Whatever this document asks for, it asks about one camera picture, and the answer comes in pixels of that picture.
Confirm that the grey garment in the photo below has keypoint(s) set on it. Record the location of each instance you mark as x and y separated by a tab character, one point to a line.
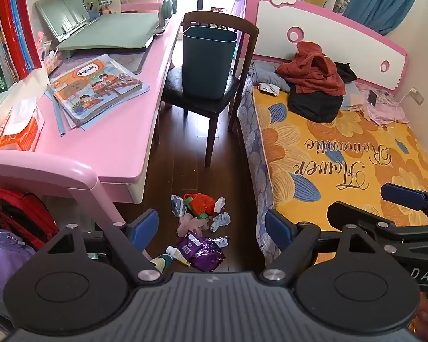
267	74

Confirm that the white socks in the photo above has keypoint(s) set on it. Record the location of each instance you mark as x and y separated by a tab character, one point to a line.
269	89

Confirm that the grey paper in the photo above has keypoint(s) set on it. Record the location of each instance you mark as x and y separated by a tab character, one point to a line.
221	221

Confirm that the brown wooden chair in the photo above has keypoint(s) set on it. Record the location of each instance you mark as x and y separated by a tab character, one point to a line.
196	96

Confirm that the purple bag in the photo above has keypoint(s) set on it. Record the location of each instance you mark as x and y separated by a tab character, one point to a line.
3	267

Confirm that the red backpack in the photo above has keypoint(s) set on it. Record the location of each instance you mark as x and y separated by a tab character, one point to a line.
18	213

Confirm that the black phone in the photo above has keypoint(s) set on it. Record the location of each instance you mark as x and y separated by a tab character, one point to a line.
372	97

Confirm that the blue plastic strip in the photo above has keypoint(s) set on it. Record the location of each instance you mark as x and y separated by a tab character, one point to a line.
59	121

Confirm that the wide blue curtain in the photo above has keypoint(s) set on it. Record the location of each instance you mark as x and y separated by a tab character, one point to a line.
385	0

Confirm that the white paper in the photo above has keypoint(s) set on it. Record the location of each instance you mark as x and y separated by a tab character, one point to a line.
219	205

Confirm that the teal waste bin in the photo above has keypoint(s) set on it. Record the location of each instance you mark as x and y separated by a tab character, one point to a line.
208	64

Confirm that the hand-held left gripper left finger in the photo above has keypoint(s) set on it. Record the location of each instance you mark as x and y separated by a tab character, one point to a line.
144	226

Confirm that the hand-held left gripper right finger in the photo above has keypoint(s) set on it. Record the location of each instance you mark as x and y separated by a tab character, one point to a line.
278	226

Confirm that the pink desk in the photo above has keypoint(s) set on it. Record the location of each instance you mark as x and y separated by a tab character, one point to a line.
121	139

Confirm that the green tilting desk board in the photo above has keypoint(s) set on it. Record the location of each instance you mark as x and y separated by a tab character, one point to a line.
117	30

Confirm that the orange tissue pack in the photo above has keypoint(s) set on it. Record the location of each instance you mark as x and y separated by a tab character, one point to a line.
18	128

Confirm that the blue-edged workbook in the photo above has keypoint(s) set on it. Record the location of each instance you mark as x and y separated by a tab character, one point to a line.
73	117

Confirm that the green white wrapper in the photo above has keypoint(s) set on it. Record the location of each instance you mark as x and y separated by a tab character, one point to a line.
160	263

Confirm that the pink desk end rail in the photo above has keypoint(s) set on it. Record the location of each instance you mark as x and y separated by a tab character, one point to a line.
142	6

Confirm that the printed paper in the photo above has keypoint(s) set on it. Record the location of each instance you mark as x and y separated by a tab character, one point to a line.
177	205

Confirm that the black garment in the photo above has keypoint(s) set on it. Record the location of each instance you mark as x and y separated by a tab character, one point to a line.
315	107

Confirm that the small stationery box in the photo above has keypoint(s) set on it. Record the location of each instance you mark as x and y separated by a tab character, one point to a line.
50	60

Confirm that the small silver wrapper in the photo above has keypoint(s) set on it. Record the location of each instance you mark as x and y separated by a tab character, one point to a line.
221	241

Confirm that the orange snack bag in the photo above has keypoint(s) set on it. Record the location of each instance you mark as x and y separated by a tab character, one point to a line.
201	205

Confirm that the row of red books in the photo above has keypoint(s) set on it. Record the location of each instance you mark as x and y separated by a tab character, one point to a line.
10	25

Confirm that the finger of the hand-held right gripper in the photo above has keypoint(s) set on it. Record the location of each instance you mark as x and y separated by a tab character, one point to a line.
346	213
403	195

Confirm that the person's right hand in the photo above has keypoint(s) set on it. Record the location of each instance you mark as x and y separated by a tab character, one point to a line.
426	313

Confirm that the black cloth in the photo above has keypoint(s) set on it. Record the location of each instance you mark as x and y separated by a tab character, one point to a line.
346	73

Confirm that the pink white headboard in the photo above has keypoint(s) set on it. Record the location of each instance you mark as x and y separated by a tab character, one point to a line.
328	25

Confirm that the bed with yellow floral sheet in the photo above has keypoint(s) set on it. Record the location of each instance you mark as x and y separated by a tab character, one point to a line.
324	156

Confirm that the wall socket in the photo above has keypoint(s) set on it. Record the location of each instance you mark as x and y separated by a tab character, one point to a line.
415	95

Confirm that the green book stand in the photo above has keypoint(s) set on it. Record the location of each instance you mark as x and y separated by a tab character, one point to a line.
62	10

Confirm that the green pen organizer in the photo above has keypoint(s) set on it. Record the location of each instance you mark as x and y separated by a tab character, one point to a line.
92	5

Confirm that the white tube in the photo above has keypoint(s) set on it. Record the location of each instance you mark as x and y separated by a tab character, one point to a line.
176	254

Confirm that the pink tissue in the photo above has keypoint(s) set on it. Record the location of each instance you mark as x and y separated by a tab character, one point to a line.
191	225

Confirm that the rust orange garment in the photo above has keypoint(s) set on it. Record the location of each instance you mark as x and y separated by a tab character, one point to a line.
314	67

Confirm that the illustrated textbook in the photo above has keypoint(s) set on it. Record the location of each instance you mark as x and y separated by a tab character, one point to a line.
96	82

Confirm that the pink pillowcase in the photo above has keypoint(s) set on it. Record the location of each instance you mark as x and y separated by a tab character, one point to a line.
385	114

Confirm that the purple foil wrapper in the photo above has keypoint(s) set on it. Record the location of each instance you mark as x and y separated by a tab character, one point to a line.
199	251

